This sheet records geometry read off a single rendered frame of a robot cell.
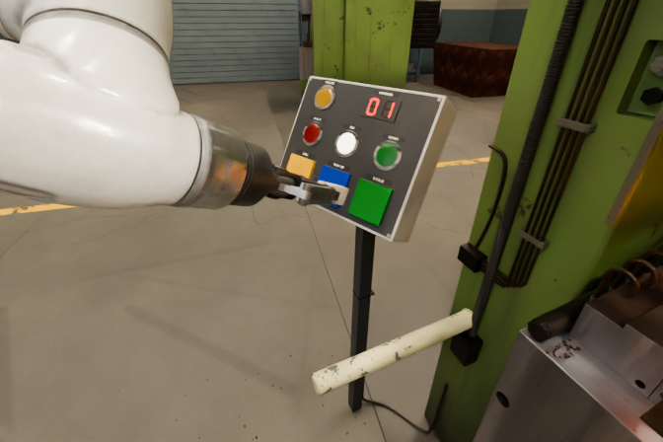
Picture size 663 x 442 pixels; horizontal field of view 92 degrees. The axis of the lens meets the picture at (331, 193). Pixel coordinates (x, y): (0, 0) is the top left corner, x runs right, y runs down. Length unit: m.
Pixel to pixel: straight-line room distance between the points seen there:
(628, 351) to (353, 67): 4.74
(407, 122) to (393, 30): 4.53
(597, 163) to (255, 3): 7.72
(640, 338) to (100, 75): 0.61
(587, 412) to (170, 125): 0.57
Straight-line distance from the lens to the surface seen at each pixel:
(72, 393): 1.84
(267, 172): 0.36
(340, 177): 0.66
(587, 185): 0.68
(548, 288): 0.79
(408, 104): 0.64
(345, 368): 0.81
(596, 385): 0.58
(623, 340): 0.57
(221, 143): 0.32
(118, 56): 0.30
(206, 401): 1.58
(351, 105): 0.70
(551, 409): 0.62
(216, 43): 8.10
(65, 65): 0.28
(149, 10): 0.34
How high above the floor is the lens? 1.32
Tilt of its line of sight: 29 degrees down
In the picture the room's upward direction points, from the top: straight up
